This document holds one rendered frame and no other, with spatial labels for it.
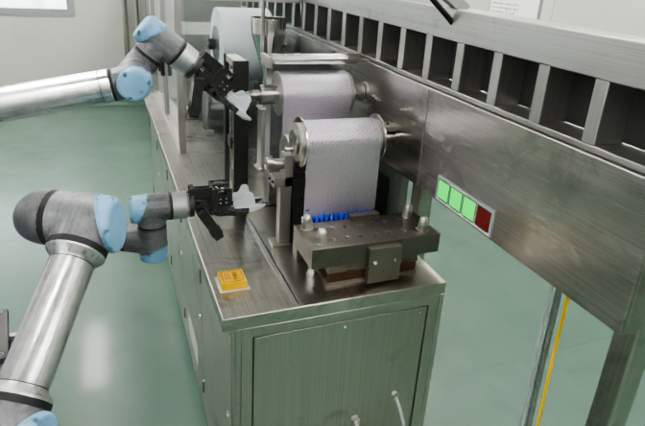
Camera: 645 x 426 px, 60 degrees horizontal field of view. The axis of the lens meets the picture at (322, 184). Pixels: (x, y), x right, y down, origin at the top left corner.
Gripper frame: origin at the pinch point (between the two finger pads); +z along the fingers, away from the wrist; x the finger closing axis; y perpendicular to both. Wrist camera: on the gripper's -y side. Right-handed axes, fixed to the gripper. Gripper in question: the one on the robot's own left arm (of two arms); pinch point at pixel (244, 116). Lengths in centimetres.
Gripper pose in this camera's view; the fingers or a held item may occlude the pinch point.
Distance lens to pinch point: 156.6
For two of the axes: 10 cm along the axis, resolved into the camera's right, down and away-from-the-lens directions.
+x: -3.6, -3.7, 8.6
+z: 6.8, 5.3, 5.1
